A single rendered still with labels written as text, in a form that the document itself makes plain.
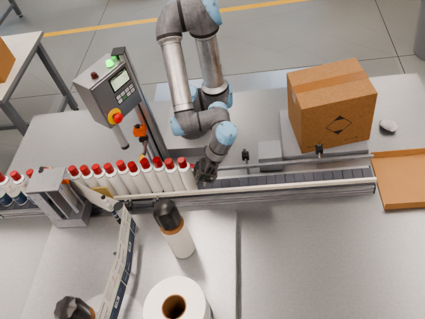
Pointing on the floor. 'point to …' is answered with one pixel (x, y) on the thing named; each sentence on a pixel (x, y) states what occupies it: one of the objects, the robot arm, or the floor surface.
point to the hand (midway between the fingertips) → (198, 179)
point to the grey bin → (420, 33)
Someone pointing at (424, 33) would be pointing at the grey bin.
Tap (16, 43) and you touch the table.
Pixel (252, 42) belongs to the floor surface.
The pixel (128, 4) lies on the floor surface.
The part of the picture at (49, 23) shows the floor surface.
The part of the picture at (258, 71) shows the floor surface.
